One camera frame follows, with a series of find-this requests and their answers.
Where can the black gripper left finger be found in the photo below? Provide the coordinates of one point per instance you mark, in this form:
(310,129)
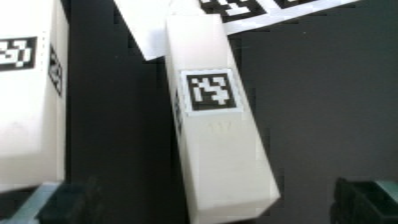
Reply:
(54,203)

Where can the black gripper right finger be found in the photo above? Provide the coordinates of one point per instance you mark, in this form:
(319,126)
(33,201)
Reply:
(365,202)

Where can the white leg with tag middle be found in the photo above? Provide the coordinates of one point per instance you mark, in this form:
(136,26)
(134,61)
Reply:
(230,183)

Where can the white leg with tag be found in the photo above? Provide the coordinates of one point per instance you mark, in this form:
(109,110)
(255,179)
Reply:
(34,39)
(230,183)

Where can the white leg with tag left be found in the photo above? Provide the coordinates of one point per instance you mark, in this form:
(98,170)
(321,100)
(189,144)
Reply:
(34,39)

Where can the tag marker base plate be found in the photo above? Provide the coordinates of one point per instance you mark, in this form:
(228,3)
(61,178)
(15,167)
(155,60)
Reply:
(246,15)

